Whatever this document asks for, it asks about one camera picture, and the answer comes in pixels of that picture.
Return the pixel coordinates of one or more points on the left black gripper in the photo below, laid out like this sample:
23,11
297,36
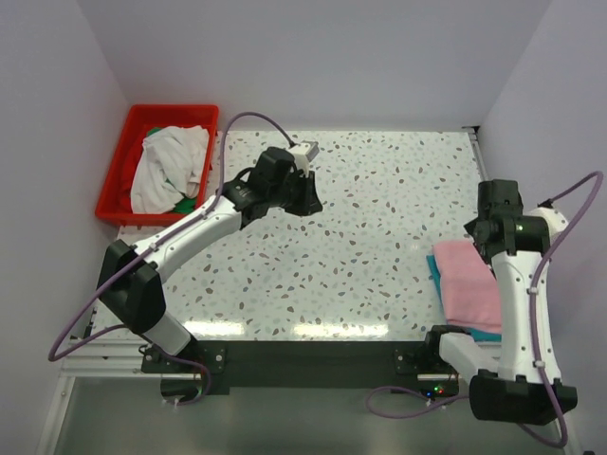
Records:
309,203

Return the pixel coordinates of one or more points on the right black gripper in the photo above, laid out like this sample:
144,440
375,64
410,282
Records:
469,227

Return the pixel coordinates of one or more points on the pink t shirt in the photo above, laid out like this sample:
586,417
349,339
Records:
468,289

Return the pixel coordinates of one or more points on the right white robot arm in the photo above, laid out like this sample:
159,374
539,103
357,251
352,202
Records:
524,385

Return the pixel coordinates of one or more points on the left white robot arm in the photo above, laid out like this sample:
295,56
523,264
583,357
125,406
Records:
132,276

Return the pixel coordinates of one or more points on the green t shirt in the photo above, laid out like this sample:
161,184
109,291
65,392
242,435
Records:
186,206

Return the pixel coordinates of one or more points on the white t shirt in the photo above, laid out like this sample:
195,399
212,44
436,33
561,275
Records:
166,161

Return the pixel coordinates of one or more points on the teal folded t shirt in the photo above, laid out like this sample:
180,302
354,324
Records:
477,335

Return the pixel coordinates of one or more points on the red plastic bin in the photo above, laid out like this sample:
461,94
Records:
113,205

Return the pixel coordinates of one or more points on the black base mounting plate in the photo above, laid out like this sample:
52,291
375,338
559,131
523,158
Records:
325,365

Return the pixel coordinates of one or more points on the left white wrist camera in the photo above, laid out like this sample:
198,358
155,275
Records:
303,154

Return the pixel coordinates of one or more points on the aluminium frame rail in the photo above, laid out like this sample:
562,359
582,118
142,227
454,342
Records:
114,355

